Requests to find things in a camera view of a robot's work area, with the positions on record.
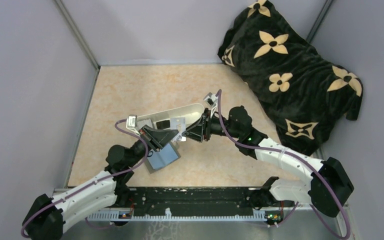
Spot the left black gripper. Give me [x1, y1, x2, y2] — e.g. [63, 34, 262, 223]
[126, 124, 179, 168]

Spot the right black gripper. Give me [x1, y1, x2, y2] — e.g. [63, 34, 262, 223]
[182, 108, 241, 143]

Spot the dark credit card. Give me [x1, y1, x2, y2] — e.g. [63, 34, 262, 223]
[155, 119, 171, 130]

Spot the white plastic tray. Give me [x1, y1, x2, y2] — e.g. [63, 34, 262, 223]
[135, 103, 205, 131]

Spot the grey silver credit card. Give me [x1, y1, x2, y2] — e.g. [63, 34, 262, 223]
[170, 117, 187, 142]

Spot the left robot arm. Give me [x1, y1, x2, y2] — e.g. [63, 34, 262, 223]
[21, 125, 179, 240]

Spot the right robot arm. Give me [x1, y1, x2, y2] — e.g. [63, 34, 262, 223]
[182, 106, 354, 218]

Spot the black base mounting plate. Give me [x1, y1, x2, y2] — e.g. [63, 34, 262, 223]
[112, 187, 295, 217]

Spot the black floral blanket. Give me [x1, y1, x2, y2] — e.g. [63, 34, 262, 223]
[217, 0, 364, 156]

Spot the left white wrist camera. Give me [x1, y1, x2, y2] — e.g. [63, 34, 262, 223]
[126, 114, 138, 131]

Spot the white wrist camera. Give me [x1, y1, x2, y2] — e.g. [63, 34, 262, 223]
[203, 92, 219, 108]
[126, 114, 138, 131]

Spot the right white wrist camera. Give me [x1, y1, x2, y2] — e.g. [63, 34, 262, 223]
[203, 92, 219, 108]

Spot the aluminium frame rail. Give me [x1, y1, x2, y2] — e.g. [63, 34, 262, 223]
[47, 187, 349, 222]

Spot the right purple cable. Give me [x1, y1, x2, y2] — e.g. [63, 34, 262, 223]
[215, 89, 352, 240]

